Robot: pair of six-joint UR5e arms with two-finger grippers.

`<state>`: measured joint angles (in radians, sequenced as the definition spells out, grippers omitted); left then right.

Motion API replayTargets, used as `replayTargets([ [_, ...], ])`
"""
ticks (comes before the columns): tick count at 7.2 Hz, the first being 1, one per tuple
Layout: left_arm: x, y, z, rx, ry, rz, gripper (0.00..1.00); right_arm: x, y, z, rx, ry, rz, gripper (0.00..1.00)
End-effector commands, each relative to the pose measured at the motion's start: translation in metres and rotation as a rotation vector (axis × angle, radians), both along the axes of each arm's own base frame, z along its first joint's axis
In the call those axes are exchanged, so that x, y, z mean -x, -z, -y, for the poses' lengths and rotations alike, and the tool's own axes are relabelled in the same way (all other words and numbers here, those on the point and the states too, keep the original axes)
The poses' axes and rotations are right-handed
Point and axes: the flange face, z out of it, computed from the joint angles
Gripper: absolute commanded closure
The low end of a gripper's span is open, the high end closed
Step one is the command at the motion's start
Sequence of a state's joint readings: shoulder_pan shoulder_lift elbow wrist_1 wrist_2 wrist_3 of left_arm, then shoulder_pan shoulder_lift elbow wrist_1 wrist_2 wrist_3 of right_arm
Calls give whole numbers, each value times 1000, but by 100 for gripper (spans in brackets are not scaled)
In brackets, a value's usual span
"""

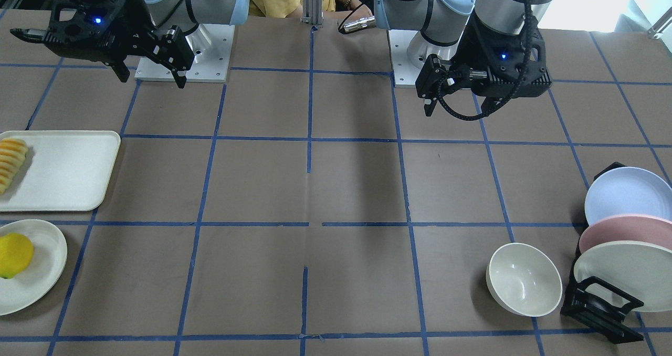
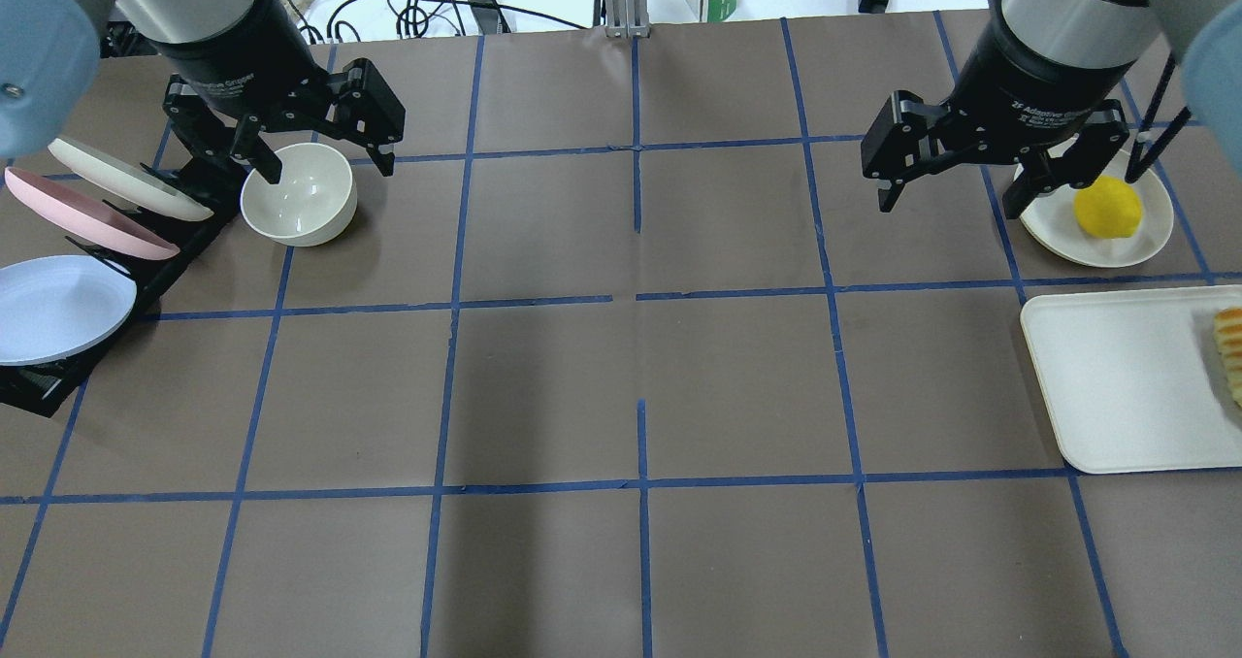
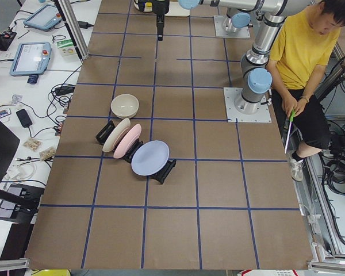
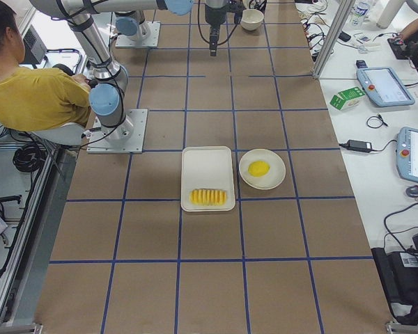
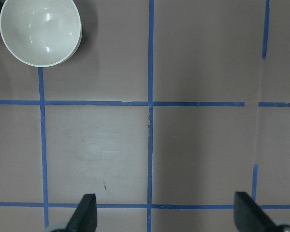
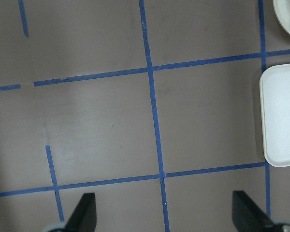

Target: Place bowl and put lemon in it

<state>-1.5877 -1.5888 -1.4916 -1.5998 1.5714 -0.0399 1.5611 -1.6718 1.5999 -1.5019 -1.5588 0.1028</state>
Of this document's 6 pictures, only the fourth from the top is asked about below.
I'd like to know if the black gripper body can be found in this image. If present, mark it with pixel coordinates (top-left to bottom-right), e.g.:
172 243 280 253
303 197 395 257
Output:
209 24 220 51

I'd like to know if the white ceramic bowl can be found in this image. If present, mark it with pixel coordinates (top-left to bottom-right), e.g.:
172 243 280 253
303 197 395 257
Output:
240 9 264 31

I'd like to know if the white rectangular tray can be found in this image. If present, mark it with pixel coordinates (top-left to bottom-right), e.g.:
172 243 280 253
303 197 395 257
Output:
180 146 235 212

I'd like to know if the cream round plate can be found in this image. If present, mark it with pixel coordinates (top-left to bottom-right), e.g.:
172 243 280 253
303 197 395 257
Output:
239 149 286 190

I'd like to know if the green white carton box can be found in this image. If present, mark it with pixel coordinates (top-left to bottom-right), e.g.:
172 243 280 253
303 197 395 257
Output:
330 86 365 111

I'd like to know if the sliced yellow fruit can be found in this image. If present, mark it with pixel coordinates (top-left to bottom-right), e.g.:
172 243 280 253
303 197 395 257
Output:
189 189 227 206

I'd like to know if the clear plastic bottle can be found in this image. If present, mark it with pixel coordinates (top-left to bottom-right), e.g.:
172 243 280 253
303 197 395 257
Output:
348 0 370 29

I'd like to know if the black power adapter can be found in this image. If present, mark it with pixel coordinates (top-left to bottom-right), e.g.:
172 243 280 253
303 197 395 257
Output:
348 140 373 153

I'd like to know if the blue teach pendant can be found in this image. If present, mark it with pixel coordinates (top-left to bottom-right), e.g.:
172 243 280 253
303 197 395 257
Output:
396 127 418 182
356 67 415 107

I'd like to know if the person in yellow shirt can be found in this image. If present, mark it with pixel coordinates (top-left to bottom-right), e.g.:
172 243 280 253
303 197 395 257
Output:
0 1 91 132

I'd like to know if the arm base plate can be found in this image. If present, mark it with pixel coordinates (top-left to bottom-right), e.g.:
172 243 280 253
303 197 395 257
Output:
86 109 148 154
115 19 161 49

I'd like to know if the aluminium frame post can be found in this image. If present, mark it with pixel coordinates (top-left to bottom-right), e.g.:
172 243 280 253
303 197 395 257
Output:
312 0 354 79

